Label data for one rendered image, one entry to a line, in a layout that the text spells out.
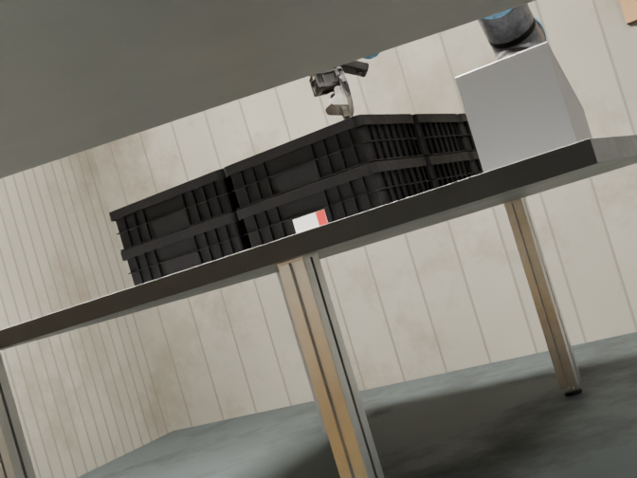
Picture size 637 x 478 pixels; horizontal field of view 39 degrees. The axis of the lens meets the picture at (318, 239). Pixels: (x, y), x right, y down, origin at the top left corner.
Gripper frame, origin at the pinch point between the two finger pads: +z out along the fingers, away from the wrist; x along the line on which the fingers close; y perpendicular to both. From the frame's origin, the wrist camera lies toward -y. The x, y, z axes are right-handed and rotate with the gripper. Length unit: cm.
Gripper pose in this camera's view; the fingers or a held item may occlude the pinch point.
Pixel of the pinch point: (351, 115)
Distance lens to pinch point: 248.9
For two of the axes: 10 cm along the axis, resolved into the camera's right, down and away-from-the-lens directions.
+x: 1.7, -2.2, -9.6
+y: -9.4, 2.6, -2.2
